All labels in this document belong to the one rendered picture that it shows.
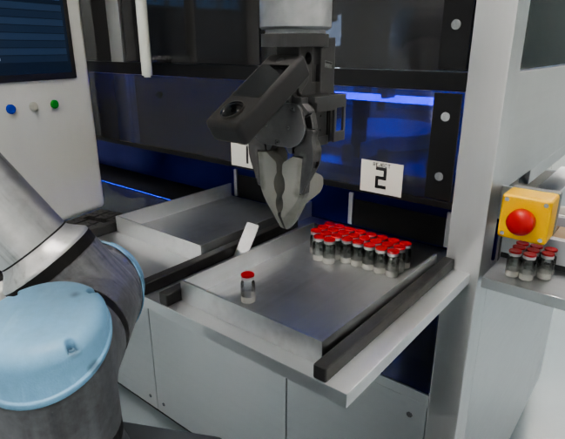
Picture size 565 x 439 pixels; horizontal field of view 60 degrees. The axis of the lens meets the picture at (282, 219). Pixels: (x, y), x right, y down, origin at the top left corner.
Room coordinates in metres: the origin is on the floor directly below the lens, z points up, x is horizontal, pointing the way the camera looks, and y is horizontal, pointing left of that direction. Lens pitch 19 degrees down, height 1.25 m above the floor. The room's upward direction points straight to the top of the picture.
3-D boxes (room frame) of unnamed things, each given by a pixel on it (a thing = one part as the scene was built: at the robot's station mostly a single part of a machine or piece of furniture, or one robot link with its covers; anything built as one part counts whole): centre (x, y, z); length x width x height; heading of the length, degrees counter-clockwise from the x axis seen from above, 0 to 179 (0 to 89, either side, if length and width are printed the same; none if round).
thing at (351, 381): (0.86, 0.05, 0.87); 0.70 x 0.48 x 0.02; 51
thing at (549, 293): (0.77, -0.43, 0.87); 0.14 x 0.13 x 0.02; 141
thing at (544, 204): (0.75, -0.40, 0.99); 0.08 x 0.07 x 0.07; 141
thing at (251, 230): (0.81, 0.10, 0.91); 0.14 x 0.03 x 0.06; 141
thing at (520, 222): (0.71, -0.37, 0.99); 0.04 x 0.04 x 0.04; 51
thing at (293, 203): (0.54, -0.03, 1.09); 0.06 x 0.03 x 0.09; 141
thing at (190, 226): (1.02, 0.14, 0.90); 0.34 x 0.26 x 0.04; 141
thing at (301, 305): (0.72, -0.05, 0.90); 0.34 x 0.26 x 0.04; 141
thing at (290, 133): (0.56, -0.02, 1.20); 0.09 x 0.08 x 0.12; 141
